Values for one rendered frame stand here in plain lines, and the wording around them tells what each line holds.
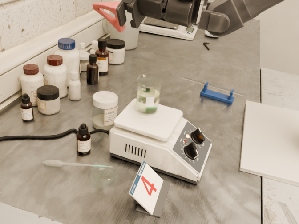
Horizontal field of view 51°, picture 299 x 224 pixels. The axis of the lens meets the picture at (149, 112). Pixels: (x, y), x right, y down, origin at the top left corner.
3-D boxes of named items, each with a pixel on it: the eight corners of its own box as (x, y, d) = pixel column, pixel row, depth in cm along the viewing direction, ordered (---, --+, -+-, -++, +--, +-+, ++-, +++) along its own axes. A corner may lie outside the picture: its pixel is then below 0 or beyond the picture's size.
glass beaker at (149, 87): (163, 114, 69) (168, 81, 65) (143, 120, 66) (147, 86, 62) (147, 102, 73) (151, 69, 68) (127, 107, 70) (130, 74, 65)
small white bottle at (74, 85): (82, 99, 87) (82, 73, 83) (72, 102, 85) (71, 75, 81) (76, 94, 89) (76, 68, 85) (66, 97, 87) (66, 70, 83)
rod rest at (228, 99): (233, 99, 97) (236, 89, 95) (231, 104, 94) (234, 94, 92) (202, 90, 100) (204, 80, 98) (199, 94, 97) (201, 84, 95)
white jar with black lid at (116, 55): (120, 57, 116) (121, 38, 113) (126, 64, 111) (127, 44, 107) (102, 58, 114) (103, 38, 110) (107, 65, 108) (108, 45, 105)
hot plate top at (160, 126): (183, 114, 71) (184, 110, 70) (167, 142, 61) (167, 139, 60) (134, 100, 74) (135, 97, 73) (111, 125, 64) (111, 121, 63)
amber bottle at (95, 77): (92, 86, 94) (93, 58, 90) (83, 82, 96) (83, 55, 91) (100, 82, 97) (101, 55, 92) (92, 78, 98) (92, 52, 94)
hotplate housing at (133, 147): (210, 150, 73) (218, 122, 69) (197, 187, 63) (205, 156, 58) (123, 124, 79) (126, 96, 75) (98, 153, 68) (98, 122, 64)
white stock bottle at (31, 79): (19, 105, 81) (14, 69, 76) (28, 95, 86) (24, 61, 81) (40, 107, 81) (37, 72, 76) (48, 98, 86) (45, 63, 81)
